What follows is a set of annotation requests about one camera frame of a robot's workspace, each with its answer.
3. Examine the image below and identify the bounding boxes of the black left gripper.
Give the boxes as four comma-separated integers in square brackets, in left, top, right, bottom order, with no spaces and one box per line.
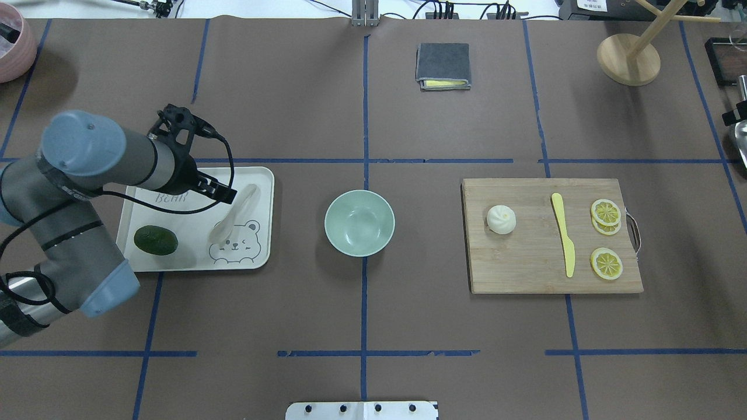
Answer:
[168,140,238,204]

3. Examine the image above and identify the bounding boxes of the translucent white plastic spoon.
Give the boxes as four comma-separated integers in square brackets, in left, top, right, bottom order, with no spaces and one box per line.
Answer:
[208,183,259,244]

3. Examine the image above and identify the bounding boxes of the white steamed bun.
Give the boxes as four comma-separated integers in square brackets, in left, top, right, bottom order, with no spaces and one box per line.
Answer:
[486,205,517,236]

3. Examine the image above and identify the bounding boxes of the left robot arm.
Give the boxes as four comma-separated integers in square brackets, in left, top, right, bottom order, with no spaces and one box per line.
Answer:
[2,104,236,347]

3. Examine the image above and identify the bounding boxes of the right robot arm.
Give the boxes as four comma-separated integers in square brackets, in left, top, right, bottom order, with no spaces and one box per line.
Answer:
[721,100,747,127]

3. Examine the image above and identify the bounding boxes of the mint green bowl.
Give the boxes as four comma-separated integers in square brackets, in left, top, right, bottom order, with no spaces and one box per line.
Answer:
[324,190,396,257]

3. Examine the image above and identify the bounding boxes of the pink bowl of ice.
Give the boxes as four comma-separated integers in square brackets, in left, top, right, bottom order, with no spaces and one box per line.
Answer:
[1,3,38,83]

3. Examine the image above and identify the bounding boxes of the white bear serving tray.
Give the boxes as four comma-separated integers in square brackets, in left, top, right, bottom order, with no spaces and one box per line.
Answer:
[117,166,275,273]

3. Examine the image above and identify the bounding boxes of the green avocado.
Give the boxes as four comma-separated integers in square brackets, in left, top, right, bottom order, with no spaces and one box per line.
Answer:
[133,225,179,256]

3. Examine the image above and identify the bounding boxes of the folded grey yellow cloth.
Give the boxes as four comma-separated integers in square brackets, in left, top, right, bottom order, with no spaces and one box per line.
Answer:
[414,43,472,91]

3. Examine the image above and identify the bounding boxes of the bamboo cutting board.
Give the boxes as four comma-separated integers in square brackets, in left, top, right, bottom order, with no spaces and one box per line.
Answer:
[462,178,644,293]

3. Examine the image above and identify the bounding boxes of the yellow plastic knife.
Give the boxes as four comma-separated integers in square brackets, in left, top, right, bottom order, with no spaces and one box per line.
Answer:
[550,192,576,278]

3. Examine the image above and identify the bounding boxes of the upper lemon slice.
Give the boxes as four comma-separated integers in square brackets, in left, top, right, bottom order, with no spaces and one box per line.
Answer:
[590,199,622,227]

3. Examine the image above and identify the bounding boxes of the lemon slice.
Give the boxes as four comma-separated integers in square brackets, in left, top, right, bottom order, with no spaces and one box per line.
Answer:
[592,219,622,236]
[590,247,624,280]
[590,199,622,227]

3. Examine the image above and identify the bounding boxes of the middle lemon slice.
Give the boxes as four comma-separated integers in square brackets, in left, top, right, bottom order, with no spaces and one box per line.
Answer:
[592,219,622,236]

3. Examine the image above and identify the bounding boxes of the lower lemon slice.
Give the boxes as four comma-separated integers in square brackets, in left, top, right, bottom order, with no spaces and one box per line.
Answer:
[590,247,624,280]

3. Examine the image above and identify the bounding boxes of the wooden mug tree stand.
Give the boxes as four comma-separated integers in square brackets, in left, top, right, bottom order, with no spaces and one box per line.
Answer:
[596,1,721,87]

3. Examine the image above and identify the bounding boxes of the dark wooden tray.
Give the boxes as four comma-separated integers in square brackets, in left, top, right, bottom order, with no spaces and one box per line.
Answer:
[704,37,746,87]

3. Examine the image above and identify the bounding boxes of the metal scoop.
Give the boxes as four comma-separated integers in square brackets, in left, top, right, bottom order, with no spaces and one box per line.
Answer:
[734,75,746,167]

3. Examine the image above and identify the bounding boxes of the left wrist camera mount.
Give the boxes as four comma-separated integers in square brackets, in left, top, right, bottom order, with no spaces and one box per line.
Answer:
[147,104,226,146]

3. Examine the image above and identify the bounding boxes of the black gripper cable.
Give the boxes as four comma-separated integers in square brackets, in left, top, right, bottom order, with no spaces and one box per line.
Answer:
[0,124,236,316]

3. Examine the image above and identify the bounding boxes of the aluminium frame post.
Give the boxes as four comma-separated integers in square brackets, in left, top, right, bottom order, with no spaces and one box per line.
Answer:
[350,0,381,27]

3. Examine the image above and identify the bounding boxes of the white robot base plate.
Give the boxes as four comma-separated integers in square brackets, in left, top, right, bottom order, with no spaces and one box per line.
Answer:
[285,401,439,419]

